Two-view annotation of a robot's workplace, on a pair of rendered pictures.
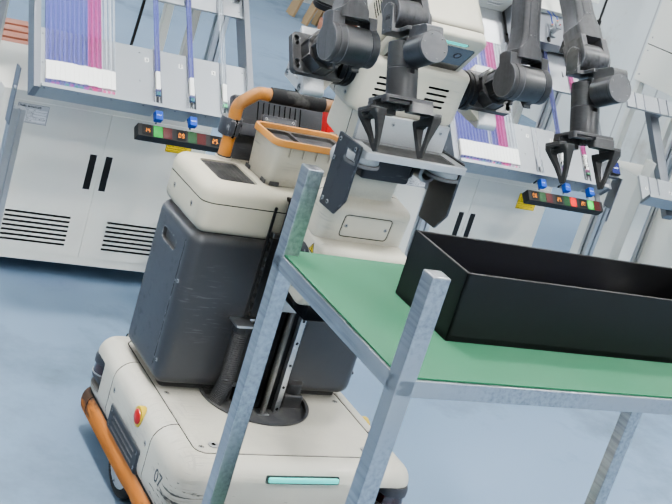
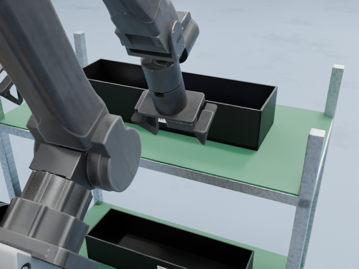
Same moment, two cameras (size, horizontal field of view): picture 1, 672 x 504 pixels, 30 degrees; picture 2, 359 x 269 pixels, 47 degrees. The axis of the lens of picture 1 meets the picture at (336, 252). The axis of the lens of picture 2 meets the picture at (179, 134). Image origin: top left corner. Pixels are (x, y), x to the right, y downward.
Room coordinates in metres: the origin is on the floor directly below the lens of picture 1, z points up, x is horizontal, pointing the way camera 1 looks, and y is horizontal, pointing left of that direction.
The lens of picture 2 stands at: (2.60, 0.51, 1.49)
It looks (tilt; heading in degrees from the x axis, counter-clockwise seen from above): 29 degrees down; 234
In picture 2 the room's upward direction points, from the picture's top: straight up
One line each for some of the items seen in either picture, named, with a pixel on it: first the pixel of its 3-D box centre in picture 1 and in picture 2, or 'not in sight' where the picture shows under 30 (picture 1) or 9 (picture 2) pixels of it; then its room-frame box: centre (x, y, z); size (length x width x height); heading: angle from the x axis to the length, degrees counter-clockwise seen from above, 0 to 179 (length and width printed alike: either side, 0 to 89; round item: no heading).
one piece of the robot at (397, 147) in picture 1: (394, 169); not in sight; (2.59, -0.07, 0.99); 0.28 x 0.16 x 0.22; 121
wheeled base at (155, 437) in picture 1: (240, 439); not in sight; (2.84, 0.09, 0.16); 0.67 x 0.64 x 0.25; 31
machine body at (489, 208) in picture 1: (416, 215); not in sight; (4.91, -0.27, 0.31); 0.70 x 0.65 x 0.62; 121
